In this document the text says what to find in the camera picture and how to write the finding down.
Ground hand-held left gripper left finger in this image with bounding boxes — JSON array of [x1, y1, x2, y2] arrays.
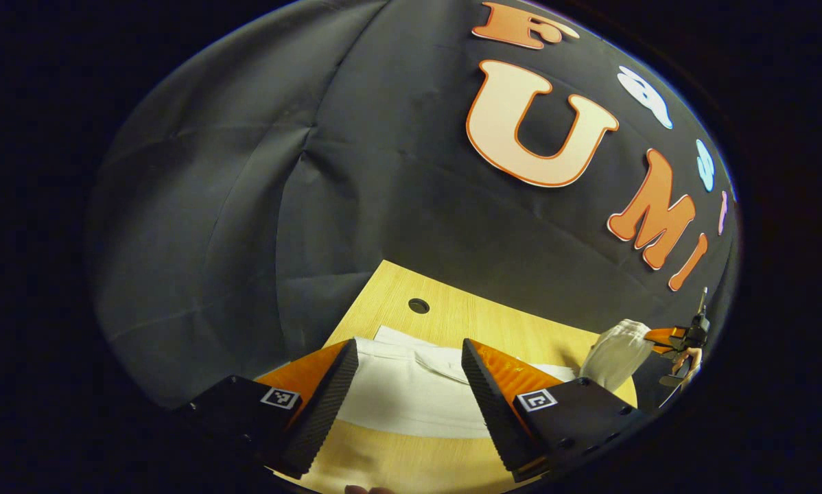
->
[[178, 338, 360, 481]]

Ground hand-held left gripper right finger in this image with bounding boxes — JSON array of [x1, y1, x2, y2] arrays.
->
[[460, 338, 648, 484]]

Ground white jeans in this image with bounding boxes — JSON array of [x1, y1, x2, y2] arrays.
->
[[334, 318, 653, 440]]

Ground black backdrop cloth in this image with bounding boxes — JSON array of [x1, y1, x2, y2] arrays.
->
[[85, 0, 740, 412]]

